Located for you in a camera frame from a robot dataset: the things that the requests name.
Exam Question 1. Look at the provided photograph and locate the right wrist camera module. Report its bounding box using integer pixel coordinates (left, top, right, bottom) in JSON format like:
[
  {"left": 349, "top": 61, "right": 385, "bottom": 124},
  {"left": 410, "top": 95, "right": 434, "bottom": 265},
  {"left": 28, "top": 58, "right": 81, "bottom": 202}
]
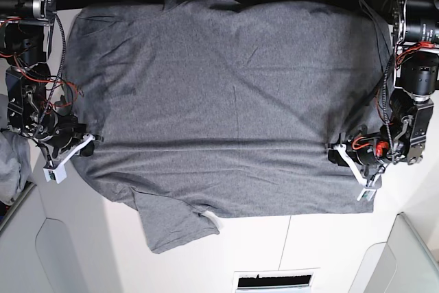
[{"left": 43, "top": 164, "right": 67, "bottom": 184}]

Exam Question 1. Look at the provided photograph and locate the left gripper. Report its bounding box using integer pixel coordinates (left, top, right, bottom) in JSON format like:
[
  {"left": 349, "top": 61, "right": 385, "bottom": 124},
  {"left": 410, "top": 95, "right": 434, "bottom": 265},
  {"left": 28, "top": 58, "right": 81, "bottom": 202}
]
[{"left": 326, "top": 125, "right": 390, "bottom": 189}]

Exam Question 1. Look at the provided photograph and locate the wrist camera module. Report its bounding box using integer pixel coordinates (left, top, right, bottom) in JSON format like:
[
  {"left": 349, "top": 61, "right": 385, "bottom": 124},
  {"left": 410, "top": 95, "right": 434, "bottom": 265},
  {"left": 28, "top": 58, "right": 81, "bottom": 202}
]
[
  {"left": 43, "top": 164, "right": 67, "bottom": 184},
  {"left": 357, "top": 187, "right": 377, "bottom": 201}
]

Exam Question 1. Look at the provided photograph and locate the dark grey t-shirt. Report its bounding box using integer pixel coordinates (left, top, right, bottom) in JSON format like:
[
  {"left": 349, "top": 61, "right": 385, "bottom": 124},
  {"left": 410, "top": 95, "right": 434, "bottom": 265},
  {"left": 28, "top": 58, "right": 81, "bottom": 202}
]
[{"left": 64, "top": 0, "right": 392, "bottom": 254}]

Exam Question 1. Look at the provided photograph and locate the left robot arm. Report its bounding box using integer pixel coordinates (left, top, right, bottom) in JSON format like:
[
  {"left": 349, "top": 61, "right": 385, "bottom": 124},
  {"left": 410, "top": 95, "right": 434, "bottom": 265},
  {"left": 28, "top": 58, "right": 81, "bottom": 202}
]
[{"left": 327, "top": 0, "right": 438, "bottom": 200}]

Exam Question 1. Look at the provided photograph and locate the right white bin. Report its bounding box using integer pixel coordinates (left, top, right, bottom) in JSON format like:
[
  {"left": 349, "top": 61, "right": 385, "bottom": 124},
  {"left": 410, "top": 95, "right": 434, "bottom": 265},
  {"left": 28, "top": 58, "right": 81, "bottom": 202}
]
[{"left": 349, "top": 213, "right": 438, "bottom": 293}]

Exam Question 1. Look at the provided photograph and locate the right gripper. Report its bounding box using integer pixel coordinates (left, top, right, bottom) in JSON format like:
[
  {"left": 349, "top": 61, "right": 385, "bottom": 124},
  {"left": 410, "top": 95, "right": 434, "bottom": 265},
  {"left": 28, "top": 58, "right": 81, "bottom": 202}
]
[{"left": 34, "top": 114, "right": 103, "bottom": 168}]

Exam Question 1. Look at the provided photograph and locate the white table cable slot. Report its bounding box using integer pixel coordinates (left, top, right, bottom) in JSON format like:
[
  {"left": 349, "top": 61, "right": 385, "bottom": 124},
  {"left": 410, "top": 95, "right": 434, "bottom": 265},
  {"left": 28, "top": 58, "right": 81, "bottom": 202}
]
[{"left": 232, "top": 268, "right": 320, "bottom": 293}]

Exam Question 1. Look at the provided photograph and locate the white bin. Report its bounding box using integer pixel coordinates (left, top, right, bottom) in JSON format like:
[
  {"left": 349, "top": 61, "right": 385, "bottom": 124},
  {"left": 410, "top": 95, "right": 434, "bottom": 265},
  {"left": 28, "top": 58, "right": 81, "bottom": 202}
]
[
  {"left": 1, "top": 185, "right": 88, "bottom": 292},
  {"left": 349, "top": 213, "right": 438, "bottom": 293}
]

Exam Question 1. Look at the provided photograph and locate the left white bin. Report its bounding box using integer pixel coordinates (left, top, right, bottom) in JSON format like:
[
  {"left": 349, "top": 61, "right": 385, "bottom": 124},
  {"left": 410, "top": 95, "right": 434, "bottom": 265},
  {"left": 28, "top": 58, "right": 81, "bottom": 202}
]
[{"left": 1, "top": 185, "right": 88, "bottom": 292}]

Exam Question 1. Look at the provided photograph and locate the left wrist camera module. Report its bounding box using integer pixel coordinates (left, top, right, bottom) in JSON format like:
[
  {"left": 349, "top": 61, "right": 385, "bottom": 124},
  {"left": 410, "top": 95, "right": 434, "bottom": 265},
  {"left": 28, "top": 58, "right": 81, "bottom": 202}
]
[{"left": 357, "top": 187, "right": 377, "bottom": 201}]

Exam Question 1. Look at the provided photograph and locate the light grey clothes pile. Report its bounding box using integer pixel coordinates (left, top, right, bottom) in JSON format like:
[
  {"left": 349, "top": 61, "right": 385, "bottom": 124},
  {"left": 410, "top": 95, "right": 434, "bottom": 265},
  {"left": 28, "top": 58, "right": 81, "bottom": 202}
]
[{"left": 1, "top": 131, "right": 32, "bottom": 206}]

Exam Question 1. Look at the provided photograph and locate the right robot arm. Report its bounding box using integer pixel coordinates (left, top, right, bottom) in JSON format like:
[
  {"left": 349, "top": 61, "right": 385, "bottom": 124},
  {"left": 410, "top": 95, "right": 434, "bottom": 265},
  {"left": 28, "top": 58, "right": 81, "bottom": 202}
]
[{"left": 1, "top": 0, "right": 101, "bottom": 169}]

